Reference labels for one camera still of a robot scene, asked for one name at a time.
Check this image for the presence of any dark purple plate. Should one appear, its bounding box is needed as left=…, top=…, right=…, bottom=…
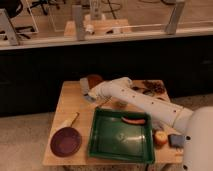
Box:
left=50, top=127, right=82, bottom=157

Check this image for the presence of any grey cloth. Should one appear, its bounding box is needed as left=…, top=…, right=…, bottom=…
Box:
left=152, top=119, right=164, bottom=131

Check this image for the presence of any green plastic tray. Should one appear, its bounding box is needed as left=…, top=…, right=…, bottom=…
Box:
left=87, top=108, right=155, bottom=164

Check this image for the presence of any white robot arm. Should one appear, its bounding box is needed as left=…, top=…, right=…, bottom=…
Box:
left=89, top=77, right=213, bottom=171

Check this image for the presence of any wooden brush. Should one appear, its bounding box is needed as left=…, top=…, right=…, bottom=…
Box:
left=70, top=112, right=80, bottom=127

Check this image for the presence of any blue sponge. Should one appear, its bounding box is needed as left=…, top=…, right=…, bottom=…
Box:
left=168, top=134, right=184, bottom=148

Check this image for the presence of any apple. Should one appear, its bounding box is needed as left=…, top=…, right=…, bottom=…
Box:
left=154, top=131, right=168, bottom=146

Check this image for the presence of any sausage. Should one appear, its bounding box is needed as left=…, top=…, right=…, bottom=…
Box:
left=121, top=117, right=146, bottom=125

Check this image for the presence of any white cup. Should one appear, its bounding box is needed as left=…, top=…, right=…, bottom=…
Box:
left=116, top=101, right=127, bottom=108

